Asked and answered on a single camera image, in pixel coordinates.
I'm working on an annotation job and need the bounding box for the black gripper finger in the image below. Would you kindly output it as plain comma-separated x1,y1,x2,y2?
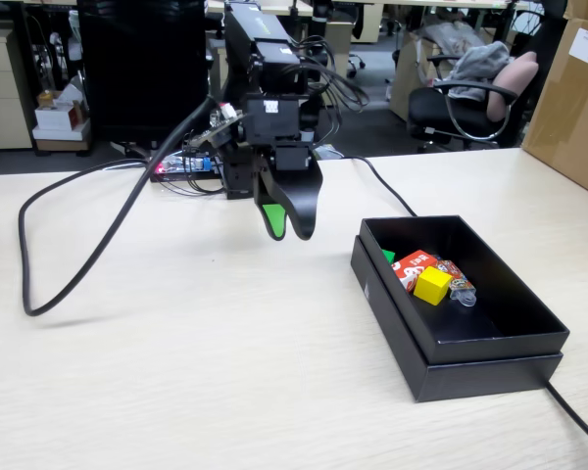
262,151,323,241
253,146,288,242

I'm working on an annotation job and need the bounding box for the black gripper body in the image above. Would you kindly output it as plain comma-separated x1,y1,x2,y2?
244,95,310,172

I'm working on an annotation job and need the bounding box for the red white printed carton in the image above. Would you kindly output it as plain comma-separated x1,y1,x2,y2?
390,249,440,294

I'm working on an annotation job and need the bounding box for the yellow cube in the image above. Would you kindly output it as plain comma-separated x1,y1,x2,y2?
412,265,453,306

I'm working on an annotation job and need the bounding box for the black open box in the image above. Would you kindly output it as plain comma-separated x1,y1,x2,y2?
350,234,564,403

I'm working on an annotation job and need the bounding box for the black cardboard box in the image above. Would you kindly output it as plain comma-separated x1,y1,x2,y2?
359,213,571,366

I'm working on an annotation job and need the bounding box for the large brown cardboard box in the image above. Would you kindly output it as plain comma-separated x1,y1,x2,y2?
521,17,588,203

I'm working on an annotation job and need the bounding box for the controller board with LED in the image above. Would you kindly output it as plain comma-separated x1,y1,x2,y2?
148,152,213,176

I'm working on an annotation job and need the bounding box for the plain beige cabinet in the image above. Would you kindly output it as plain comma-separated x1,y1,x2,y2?
322,19,355,107

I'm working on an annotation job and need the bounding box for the beige desk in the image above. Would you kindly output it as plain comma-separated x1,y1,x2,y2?
205,0,315,17

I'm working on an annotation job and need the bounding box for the black monitor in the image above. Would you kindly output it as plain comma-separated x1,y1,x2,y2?
76,0,212,158

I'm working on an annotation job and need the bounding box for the black office chair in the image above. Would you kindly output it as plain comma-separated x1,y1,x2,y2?
407,53,520,153

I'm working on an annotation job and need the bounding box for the small orange snack packet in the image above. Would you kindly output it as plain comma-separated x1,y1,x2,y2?
433,254,477,308

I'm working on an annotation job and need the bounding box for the clear plastic bag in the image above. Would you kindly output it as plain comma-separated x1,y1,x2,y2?
414,22,486,50

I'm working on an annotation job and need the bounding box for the stack of white boxes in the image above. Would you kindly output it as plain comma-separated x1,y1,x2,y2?
31,90,92,144

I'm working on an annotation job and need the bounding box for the grey cloth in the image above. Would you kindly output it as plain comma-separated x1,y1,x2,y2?
443,41,514,102

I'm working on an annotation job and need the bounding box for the pink cushion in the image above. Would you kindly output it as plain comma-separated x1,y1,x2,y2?
486,51,540,123

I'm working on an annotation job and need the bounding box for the beige drawer cabinet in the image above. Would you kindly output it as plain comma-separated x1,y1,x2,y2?
0,26,34,151

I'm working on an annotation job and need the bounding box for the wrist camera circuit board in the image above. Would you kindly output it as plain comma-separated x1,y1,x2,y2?
185,101,246,152

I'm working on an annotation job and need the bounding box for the black power cable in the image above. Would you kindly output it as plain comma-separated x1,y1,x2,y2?
340,155,588,459

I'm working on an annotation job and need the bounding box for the black servo wire bundle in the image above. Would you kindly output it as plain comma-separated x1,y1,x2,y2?
283,33,371,146

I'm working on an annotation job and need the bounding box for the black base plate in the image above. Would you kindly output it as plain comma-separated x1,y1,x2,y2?
149,164,226,186

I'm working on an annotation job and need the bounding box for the thick black sleeved cable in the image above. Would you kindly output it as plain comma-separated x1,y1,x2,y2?
18,95,222,318

